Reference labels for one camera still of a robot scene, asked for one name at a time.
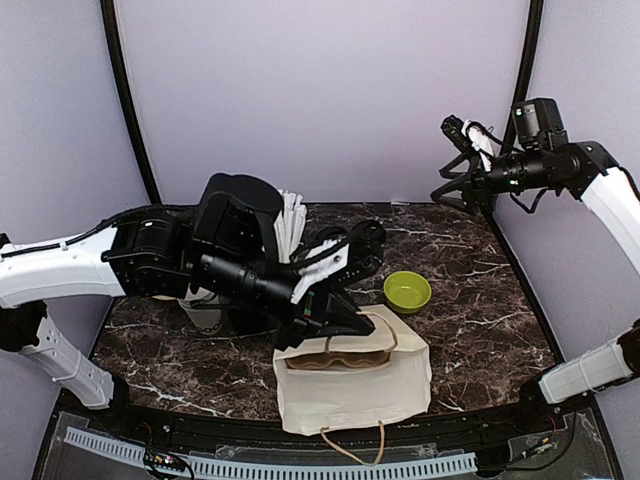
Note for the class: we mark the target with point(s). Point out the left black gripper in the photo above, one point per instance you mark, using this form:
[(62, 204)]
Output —
[(315, 312)]

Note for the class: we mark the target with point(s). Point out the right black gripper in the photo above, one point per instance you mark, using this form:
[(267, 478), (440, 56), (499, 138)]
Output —
[(478, 174)]

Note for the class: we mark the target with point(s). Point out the cardboard two-cup carrier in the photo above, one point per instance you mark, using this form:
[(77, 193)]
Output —
[(350, 360)]

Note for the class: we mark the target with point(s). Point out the brown paper bag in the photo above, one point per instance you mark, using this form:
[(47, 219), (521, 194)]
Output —
[(356, 398)]

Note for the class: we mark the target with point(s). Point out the stack of white paper cups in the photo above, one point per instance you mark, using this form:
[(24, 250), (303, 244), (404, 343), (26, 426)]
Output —
[(203, 313)]

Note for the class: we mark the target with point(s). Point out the stack of black lids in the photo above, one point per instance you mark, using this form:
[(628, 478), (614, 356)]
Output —
[(248, 322)]

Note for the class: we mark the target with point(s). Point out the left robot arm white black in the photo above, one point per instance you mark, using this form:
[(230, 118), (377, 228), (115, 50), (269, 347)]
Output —
[(173, 251)]

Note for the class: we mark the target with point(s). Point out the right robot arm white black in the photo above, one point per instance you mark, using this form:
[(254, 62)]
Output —
[(572, 216)]

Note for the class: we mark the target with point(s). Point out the green bowl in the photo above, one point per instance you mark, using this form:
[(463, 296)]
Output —
[(406, 292)]

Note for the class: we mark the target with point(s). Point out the bundle of wrapped white straws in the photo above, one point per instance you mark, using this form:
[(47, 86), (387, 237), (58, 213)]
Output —
[(289, 225)]

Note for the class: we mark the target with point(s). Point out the right black frame post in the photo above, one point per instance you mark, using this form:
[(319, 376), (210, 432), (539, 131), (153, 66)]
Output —
[(526, 64)]

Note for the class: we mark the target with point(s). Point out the black frame post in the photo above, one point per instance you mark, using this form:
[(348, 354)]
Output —
[(526, 64), (128, 109)]

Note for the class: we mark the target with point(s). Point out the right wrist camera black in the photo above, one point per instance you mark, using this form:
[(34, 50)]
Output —
[(538, 125)]

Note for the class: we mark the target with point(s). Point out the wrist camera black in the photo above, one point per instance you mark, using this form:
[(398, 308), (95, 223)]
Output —
[(236, 214), (538, 125)]

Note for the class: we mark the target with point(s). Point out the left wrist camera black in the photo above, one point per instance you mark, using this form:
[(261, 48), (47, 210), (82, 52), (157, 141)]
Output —
[(236, 214)]

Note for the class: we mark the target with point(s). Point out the black front rail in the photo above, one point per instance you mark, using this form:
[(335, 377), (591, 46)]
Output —
[(164, 428)]

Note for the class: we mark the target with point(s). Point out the left black frame post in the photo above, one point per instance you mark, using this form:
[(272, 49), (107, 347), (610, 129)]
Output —
[(128, 109)]

